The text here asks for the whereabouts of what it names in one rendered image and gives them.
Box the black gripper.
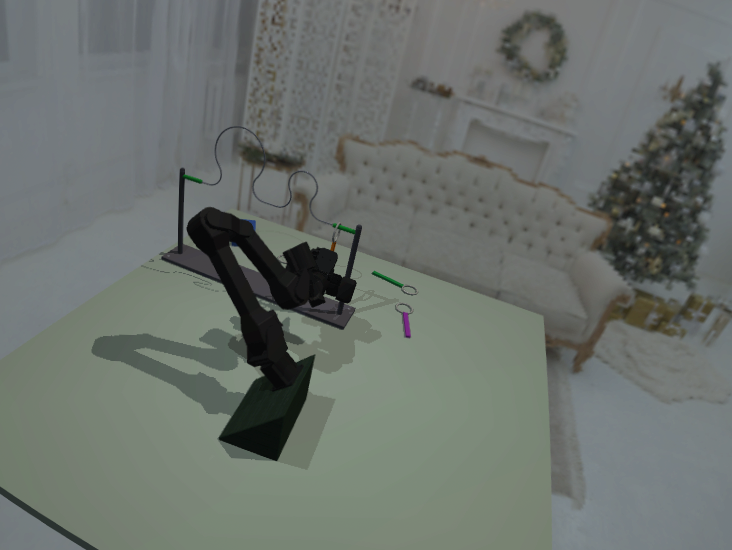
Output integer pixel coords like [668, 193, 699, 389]
[311, 270, 357, 304]

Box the orange handle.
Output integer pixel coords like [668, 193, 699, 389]
[330, 222, 341, 251]

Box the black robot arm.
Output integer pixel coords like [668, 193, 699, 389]
[187, 207, 338, 392]

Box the green handle with grey loop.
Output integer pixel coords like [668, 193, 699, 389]
[372, 271, 418, 295]

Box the purple bar with grey loop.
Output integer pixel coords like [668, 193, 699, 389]
[396, 303, 413, 338]

